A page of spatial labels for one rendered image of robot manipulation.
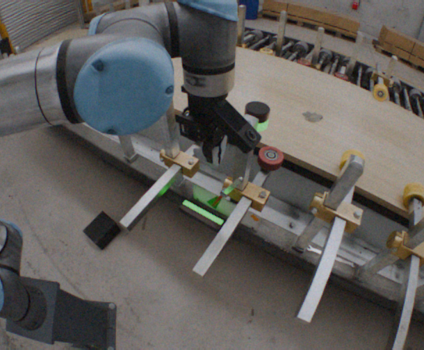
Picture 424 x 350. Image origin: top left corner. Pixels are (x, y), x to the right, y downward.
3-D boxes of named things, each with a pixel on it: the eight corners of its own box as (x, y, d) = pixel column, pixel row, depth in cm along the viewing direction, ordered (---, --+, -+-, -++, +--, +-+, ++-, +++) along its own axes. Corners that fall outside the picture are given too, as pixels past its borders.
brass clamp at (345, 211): (349, 236, 53) (359, 226, 49) (305, 214, 57) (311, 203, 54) (354, 217, 56) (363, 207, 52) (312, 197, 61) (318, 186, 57)
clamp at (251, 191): (261, 213, 69) (263, 203, 65) (221, 193, 74) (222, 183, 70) (268, 199, 72) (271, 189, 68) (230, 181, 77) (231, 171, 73)
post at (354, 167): (297, 257, 77) (365, 168, 40) (288, 253, 78) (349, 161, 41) (300, 249, 79) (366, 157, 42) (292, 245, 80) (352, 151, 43)
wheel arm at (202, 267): (204, 280, 57) (203, 276, 53) (192, 273, 58) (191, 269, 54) (274, 169, 80) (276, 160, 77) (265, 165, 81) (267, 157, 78)
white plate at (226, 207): (256, 232, 78) (262, 218, 70) (192, 198, 87) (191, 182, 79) (257, 231, 78) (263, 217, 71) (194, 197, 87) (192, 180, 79)
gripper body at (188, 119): (199, 119, 54) (197, 72, 45) (233, 132, 51) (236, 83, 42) (179, 138, 50) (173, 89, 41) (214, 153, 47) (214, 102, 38)
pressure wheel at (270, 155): (271, 189, 78) (278, 167, 69) (249, 179, 80) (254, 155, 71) (279, 173, 82) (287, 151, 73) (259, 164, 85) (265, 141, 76)
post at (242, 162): (235, 228, 87) (252, 124, 50) (227, 223, 88) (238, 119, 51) (240, 221, 89) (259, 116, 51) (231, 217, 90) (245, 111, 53)
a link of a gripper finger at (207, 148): (213, 151, 54) (213, 121, 47) (219, 154, 53) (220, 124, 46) (201, 164, 51) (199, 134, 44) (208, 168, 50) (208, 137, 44)
